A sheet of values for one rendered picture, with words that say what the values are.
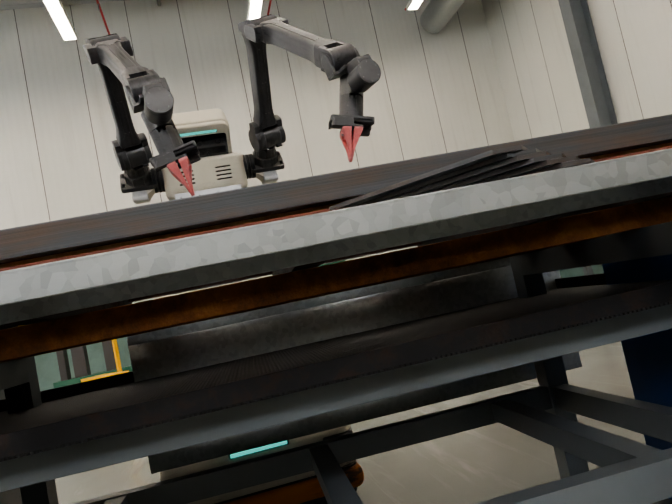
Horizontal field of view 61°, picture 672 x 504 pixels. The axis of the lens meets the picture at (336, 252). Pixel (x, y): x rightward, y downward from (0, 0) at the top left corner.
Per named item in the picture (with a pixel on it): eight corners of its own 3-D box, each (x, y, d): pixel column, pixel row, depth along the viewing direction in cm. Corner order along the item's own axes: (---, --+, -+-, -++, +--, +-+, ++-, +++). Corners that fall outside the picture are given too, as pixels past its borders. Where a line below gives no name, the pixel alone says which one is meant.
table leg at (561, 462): (592, 485, 161) (537, 251, 166) (573, 491, 160) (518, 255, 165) (580, 479, 167) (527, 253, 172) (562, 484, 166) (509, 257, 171)
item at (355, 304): (582, 366, 176) (555, 255, 179) (150, 474, 154) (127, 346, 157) (575, 365, 180) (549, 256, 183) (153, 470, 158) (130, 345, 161)
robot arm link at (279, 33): (279, 32, 167) (245, 41, 163) (276, 11, 164) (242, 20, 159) (365, 68, 137) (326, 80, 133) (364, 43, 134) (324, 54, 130)
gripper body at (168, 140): (197, 147, 120) (182, 116, 121) (151, 166, 119) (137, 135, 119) (201, 156, 127) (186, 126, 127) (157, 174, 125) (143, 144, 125)
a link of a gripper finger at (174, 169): (212, 182, 120) (193, 142, 120) (180, 196, 118) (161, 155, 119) (215, 189, 126) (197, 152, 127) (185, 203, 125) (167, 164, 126)
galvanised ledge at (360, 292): (555, 255, 179) (553, 246, 179) (127, 346, 157) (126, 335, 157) (525, 261, 198) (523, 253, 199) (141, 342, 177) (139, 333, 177)
